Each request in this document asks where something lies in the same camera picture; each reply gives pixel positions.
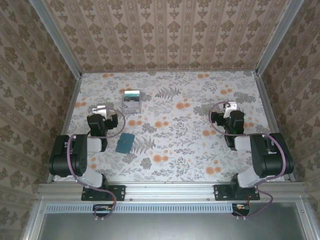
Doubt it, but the clear acrylic box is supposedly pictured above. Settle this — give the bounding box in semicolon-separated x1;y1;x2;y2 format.
121;89;143;115

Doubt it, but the black cable port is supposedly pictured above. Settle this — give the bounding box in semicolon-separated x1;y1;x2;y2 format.
92;203;114;217
231;202;251;216

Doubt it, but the floral table cover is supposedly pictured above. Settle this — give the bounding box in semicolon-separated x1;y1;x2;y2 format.
53;71;286;183

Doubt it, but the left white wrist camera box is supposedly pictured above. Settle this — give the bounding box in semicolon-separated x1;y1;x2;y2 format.
91;104;109;116

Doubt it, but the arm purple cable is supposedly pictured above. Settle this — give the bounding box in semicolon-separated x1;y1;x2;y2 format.
209;101;287;218
66;106;127;222

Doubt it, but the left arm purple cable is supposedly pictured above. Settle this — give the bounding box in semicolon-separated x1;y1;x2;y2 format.
66;106;127;222

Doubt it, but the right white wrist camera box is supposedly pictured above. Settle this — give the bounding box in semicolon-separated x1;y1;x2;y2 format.
223;101;237;118

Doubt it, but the teal leather card holder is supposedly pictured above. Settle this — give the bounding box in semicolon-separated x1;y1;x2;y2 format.
115;132;136;155

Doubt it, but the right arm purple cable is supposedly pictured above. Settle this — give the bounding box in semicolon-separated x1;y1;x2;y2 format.
209;101;287;218

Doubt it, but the slotted grey cable duct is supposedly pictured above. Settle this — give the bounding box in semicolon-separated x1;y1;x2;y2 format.
45;202;235;214

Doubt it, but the aluminium cross rail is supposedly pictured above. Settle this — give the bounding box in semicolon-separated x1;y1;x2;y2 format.
37;181;306;201

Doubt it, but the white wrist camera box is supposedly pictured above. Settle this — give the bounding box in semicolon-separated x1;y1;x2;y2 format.
91;104;109;116
223;101;237;118

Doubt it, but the aluminium side rail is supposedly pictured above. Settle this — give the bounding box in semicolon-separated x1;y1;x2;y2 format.
252;71;296;182
46;73;83;183

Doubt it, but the aluminium frame post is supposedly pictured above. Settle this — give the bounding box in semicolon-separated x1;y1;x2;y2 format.
254;0;305;76
29;0;83;78

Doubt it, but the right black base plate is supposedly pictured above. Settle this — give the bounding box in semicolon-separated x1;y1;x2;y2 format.
213;184;261;202

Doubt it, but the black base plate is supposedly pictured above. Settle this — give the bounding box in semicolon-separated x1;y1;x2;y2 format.
213;184;261;202
81;184;126;202

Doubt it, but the grey metal panel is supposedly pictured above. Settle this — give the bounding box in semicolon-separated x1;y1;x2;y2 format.
21;201;316;240

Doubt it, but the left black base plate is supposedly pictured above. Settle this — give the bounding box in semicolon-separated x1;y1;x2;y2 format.
81;184;126;202

